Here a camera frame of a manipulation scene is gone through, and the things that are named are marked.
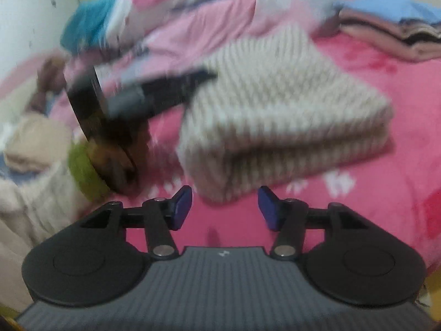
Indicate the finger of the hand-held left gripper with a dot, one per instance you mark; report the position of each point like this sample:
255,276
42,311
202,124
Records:
172,89

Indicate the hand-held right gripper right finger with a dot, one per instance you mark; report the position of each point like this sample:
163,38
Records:
268,208

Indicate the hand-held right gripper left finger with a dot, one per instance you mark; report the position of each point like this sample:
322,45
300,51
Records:
182,207

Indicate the beige checked coat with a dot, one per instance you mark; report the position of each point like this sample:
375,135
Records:
275,110

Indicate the person's left forearm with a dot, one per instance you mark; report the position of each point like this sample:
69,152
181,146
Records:
41,196

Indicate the stack of folded clothes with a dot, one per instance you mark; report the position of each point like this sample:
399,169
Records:
389,7

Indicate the person's left hand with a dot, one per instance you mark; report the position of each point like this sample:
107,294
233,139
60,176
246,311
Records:
134,141

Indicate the brown plush toy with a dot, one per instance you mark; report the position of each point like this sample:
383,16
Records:
48,79

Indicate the beige crumpled garment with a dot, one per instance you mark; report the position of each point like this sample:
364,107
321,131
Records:
34,141

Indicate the pink white headboard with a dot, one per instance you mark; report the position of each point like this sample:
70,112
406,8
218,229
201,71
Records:
13,86

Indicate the pink floral duvet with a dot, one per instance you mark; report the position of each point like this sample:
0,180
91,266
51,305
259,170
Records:
206,17

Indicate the teal pillow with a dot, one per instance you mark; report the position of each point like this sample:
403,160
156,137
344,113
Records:
86,24

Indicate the pale pink folded garment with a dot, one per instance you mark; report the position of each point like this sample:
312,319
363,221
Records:
396,50

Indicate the black folded garment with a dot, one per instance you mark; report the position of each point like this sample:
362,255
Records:
423,39

